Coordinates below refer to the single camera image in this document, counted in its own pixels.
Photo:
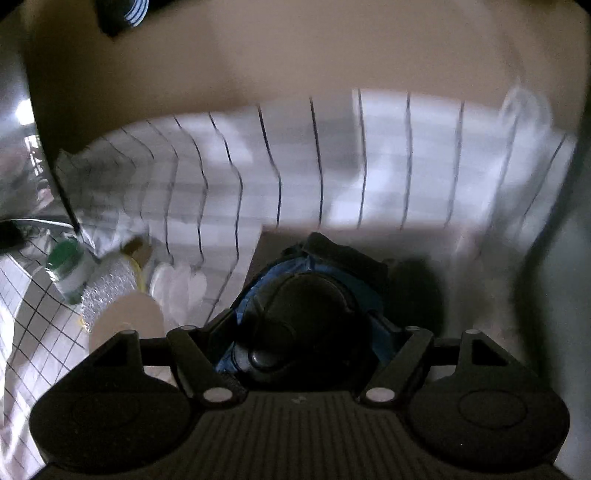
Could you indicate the green-capped clear container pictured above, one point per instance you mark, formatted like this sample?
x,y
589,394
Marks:
x,y
69,267

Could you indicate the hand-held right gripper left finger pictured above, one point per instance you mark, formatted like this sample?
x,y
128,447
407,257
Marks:
x,y
194,355

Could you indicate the clear plastic jar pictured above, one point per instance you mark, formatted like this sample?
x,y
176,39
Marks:
x,y
120,318

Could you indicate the white cloth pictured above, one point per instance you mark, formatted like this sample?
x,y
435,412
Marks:
x,y
178,290

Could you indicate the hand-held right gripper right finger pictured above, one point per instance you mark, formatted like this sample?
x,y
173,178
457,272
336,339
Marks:
x,y
406,355

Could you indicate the white checked tablecloth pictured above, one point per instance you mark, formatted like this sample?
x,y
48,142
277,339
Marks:
x,y
295,175

